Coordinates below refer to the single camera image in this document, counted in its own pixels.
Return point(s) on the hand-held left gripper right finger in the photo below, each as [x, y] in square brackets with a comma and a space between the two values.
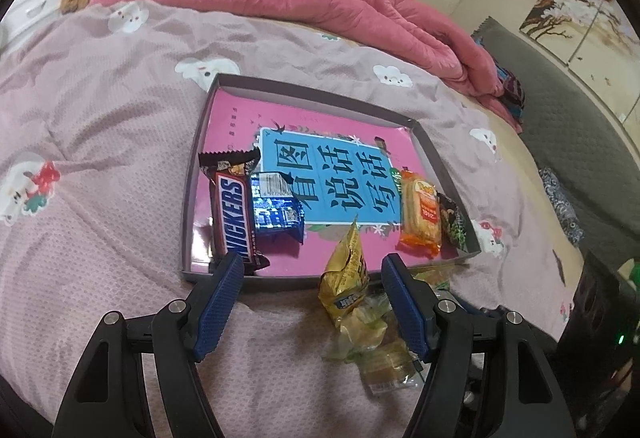
[405, 313]

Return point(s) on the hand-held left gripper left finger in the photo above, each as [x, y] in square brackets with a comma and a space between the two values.
[220, 308]

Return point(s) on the clear yellow pastry packet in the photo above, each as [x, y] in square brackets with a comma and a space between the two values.
[365, 325]
[390, 365]

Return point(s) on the green and white snack packet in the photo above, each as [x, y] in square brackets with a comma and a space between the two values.
[432, 278]

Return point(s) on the yellow snack packet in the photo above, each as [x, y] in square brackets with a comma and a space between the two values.
[345, 278]

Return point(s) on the brown chocolate bar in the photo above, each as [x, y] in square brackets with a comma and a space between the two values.
[232, 218]

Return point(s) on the orange rice cracker packet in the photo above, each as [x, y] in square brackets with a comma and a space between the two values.
[420, 218]

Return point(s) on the black snack packet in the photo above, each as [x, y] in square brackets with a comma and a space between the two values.
[454, 223]

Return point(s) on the blue snack packet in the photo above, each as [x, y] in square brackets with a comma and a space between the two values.
[275, 218]

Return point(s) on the shallow grey cardboard box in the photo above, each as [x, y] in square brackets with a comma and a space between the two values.
[194, 198]

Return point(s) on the dark patterned cloth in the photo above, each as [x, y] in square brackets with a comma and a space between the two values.
[562, 205]

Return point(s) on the pink book with blue label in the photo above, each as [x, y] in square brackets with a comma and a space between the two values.
[325, 178]

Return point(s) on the beige bed sheet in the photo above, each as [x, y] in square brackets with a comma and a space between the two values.
[527, 158]

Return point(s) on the grey padded headboard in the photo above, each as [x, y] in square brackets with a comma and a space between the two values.
[575, 128]

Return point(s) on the lilac printed bedsheet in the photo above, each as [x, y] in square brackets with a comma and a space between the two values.
[100, 118]

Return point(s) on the striped clothes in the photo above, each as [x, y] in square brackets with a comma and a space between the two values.
[510, 93]

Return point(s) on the pink quilt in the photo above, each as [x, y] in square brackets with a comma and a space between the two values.
[300, 3]

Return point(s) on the tree wall painting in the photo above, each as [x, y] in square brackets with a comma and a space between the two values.
[565, 13]

